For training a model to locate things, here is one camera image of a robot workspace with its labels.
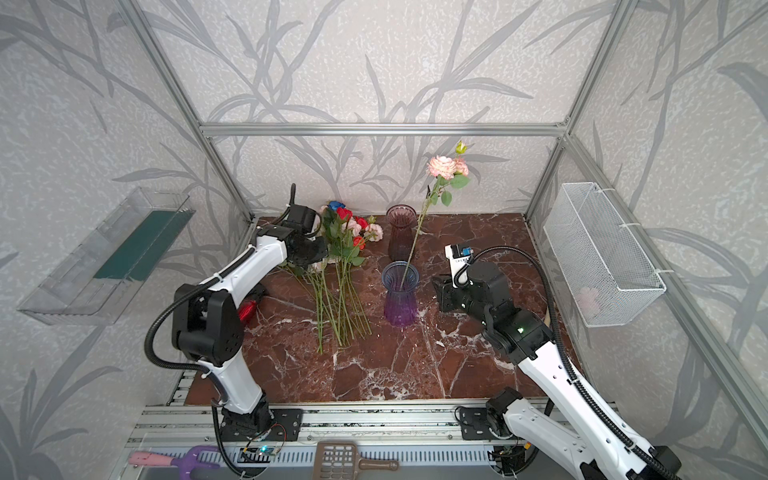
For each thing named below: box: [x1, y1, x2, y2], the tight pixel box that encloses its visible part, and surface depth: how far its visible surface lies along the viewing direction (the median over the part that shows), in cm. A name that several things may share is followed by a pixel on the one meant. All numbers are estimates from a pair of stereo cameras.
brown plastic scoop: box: [312, 441, 400, 480], surface depth 70 cm
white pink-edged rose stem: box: [399, 141, 471, 290], surface depth 76 cm
